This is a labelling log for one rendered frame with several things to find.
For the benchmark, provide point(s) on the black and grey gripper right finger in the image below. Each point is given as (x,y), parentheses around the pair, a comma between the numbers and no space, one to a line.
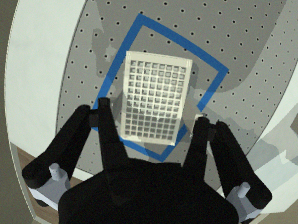
(240,185)

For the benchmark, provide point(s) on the blue tape outline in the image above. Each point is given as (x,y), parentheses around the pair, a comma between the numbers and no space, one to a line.
(132,33)

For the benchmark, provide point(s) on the white well plate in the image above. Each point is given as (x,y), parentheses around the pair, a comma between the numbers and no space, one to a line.
(137,94)

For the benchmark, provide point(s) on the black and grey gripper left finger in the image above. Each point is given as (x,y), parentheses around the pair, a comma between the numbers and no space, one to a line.
(48,175)

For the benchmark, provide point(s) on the grey flat base plate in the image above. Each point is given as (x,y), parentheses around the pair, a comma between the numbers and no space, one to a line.
(257,40)

